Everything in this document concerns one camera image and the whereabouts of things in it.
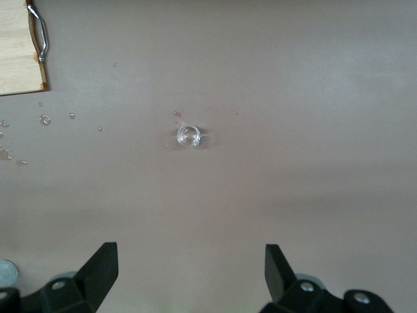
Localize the wooden cutting board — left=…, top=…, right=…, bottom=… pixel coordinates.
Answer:
left=0, top=0, right=51, bottom=97

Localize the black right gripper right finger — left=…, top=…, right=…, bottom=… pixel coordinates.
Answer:
left=260, top=244, right=395, bottom=313

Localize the metal cutting board handle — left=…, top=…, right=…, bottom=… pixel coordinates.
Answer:
left=26, top=3, right=50, bottom=63

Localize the small clear glass measuring cup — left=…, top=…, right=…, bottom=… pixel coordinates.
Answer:
left=175, top=124, right=202, bottom=149

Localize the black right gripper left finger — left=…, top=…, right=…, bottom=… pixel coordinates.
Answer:
left=0, top=241, right=119, bottom=313

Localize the brown table cover sheet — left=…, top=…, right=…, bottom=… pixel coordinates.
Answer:
left=0, top=0, right=417, bottom=313

